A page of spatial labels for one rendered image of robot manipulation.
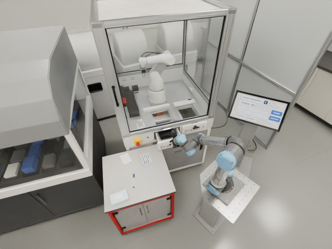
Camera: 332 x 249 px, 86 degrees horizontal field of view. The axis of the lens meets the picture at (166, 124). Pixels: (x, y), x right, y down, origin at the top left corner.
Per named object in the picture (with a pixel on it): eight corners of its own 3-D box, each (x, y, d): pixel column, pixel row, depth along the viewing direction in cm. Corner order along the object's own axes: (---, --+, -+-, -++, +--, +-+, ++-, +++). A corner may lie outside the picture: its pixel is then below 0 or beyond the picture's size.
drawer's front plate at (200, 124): (205, 128, 206) (207, 121, 198) (182, 134, 200) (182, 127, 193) (205, 127, 207) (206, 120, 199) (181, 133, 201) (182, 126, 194)
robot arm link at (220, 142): (250, 132, 113) (196, 130, 154) (241, 143, 108) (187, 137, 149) (255, 147, 117) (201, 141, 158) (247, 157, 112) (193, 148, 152)
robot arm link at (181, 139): (182, 145, 138) (175, 137, 139) (179, 147, 149) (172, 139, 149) (189, 139, 140) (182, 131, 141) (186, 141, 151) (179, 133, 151)
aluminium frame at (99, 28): (214, 117, 200) (237, 8, 128) (122, 138, 180) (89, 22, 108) (184, 77, 266) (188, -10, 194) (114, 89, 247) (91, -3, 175)
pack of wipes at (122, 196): (127, 190, 160) (126, 187, 157) (129, 200, 153) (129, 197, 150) (110, 197, 156) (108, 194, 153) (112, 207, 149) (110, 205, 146)
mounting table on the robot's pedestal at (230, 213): (256, 192, 167) (260, 186, 159) (229, 228, 146) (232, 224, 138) (216, 163, 192) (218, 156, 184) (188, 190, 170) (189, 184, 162)
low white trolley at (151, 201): (175, 221, 211) (176, 190, 158) (122, 238, 199) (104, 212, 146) (161, 178, 251) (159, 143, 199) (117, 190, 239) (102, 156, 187)
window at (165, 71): (207, 114, 196) (225, 15, 130) (129, 132, 180) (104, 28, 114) (207, 114, 197) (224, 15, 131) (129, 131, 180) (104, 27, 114)
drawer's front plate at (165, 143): (184, 144, 190) (185, 137, 182) (158, 150, 184) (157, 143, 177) (184, 143, 191) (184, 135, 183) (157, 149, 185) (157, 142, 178)
